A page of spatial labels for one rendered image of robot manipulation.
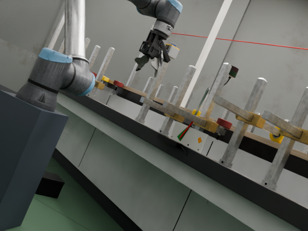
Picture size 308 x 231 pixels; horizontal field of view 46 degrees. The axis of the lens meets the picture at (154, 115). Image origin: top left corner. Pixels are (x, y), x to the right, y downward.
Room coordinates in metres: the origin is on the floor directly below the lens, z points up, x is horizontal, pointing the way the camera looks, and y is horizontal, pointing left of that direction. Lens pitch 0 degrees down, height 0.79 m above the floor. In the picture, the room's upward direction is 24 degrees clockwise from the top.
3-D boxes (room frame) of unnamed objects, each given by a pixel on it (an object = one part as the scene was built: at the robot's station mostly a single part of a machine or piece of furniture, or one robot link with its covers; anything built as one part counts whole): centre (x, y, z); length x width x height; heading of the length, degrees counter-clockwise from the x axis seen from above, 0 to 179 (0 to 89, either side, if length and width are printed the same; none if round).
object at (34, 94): (1.74, 0.54, 0.65); 0.19 x 0.19 x 0.10
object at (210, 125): (1.87, -0.26, 0.85); 0.14 x 0.06 x 0.05; 37
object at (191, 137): (1.89, -0.20, 0.75); 0.26 x 0.01 x 0.10; 37
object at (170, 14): (1.70, 0.13, 1.25); 0.10 x 0.09 x 0.12; 60
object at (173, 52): (2.29, 0.07, 1.18); 0.07 x 0.07 x 0.08; 37
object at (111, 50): (2.87, 0.52, 0.89); 0.04 x 0.04 x 0.48; 37
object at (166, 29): (1.70, 0.12, 1.16); 0.10 x 0.09 x 0.05; 43
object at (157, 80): (2.29, 0.07, 0.93); 0.05 x 0.05 x 0.45; 37
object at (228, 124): (1.92, -0.36, 0.85); 0.08 x 0.08 x 0.11
